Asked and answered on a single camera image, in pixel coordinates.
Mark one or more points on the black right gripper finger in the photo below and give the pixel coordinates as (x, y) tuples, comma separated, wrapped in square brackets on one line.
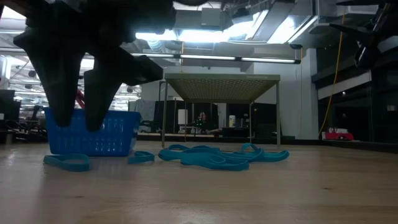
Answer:
[(360, 2), (357, 34)]

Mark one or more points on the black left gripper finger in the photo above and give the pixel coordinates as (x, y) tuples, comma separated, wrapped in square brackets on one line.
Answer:
[(102, 93), (59, 77)]

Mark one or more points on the pile of coloured rubber bands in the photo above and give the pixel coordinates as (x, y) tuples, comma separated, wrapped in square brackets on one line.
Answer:
[(258, 153)]

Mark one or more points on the blue plastic basket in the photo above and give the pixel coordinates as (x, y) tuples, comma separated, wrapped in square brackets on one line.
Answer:
[(118, 137)]

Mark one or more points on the black monitor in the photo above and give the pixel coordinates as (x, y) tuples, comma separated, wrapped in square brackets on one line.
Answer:
[(7, 102)]

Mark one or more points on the white rectangular panel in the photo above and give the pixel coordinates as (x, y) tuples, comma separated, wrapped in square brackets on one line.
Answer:
[(183, 116)]

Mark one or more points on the person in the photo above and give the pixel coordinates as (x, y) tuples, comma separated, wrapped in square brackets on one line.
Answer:
[(202, 118)]

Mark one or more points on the red toy box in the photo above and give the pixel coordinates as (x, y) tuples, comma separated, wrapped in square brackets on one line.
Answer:
[(337, 136)]

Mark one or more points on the green mesh metal shelf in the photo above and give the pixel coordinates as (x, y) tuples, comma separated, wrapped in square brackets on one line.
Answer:
[(217, 88)]

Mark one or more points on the long linear light fixture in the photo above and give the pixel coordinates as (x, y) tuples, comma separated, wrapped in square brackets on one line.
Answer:
[(217, 57)]

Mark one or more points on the white canister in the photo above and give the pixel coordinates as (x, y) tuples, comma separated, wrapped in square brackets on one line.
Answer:
[(232, 121)]

